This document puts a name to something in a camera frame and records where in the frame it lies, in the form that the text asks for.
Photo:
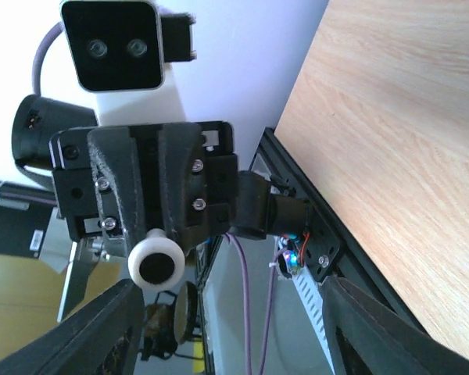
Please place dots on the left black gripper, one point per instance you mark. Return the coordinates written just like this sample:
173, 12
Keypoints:
123, 181

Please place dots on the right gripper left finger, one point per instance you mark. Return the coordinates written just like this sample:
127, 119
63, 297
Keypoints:
101, 338

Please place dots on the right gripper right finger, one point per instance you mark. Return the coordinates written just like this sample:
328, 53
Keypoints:
365, 337

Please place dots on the white piece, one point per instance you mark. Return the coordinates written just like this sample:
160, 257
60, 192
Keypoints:
156, 263

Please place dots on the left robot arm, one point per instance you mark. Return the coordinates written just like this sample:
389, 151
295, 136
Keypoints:
259, 212

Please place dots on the right electronics board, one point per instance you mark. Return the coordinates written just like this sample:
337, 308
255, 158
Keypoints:
291, 249

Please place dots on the black frame rail front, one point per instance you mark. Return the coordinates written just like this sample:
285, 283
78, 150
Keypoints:
332, 248

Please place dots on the white slotted cable duct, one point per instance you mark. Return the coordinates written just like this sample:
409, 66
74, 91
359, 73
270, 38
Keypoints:
307, 289

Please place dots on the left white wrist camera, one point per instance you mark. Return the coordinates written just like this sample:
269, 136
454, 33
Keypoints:
123, 53

